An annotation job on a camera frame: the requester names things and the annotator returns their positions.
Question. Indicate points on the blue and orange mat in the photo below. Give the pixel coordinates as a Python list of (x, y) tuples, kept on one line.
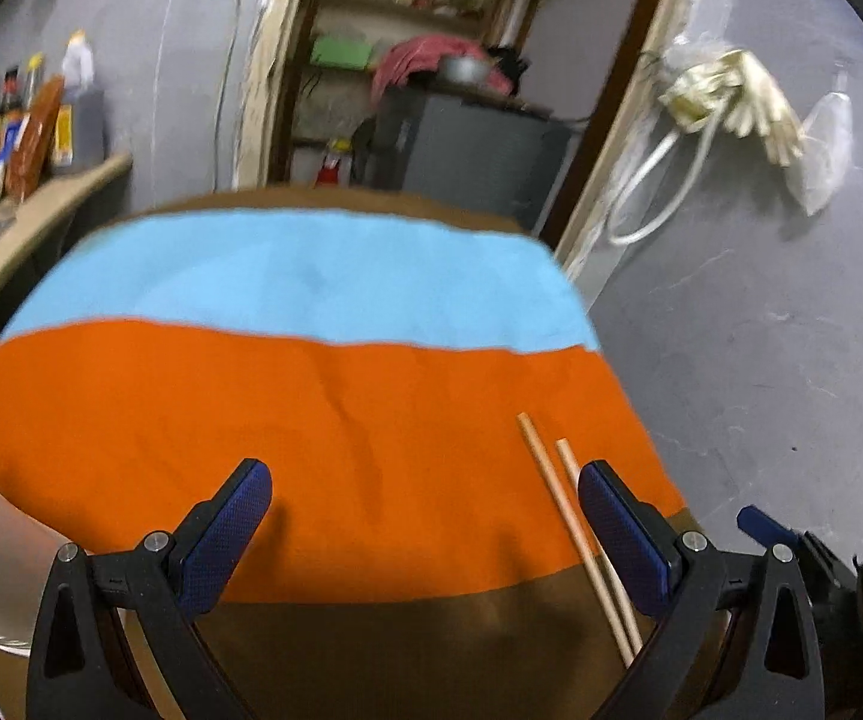
[(326, 427)]

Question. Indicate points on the small metal pot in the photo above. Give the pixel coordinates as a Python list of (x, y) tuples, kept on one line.
[(465, 71)]

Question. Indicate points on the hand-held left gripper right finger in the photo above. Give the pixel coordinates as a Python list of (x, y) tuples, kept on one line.
[(622, 540)]

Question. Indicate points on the dark cloth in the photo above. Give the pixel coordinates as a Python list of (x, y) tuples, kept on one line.
[(508, 71)]

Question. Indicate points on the large oil jug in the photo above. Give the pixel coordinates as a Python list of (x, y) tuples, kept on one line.
[(83, 105)]

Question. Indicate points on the clear plastic bag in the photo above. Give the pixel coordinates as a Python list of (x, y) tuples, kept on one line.
[(821, 157)]

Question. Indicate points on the brown sauce packet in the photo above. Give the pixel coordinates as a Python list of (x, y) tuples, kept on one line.
[(34, 142)]

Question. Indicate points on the green box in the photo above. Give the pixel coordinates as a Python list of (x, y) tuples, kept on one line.
[(340, 52)]

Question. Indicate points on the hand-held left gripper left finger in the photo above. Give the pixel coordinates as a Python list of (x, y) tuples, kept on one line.
[(221, 532)]

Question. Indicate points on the dark bottle red cap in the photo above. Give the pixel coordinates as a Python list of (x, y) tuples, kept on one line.
[(10, 101)]

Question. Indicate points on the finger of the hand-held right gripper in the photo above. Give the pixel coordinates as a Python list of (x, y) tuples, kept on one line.
[(765, 523)]

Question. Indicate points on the red cloth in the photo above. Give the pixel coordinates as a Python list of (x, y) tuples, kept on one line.
[(409, 60)]

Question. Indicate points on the blue and white bag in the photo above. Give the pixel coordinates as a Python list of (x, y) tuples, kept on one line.
[(0, 172)]

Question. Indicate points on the cream rubber gloves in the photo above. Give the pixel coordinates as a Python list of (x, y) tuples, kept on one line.
[(746, 101)]

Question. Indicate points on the clear bottle yellow cap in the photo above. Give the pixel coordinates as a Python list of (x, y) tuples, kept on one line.
[(34, 79)]

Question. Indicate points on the grey cabinet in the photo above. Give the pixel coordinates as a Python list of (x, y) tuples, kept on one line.
[(469, 157)]

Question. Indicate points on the door frame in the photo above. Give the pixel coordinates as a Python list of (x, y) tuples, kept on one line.
[(266, 90)]

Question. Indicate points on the wooden chopstick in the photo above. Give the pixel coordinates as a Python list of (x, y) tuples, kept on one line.
[(575, 476), (550, 480)]

